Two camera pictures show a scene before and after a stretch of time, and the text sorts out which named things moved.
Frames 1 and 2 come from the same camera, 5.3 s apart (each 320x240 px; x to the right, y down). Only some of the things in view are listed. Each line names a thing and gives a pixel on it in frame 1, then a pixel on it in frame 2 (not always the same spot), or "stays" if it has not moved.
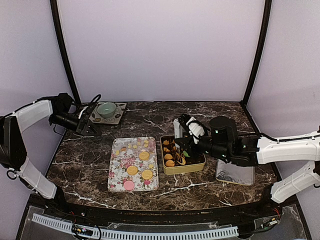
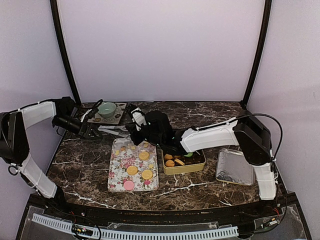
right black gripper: [189, 147] → [137, 139]
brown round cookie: [168, 156] stays
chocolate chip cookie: [170, 163] stays
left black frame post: [60, 35] stays
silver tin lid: [231, 173] stays
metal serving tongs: [178, 131] → [117, 130]
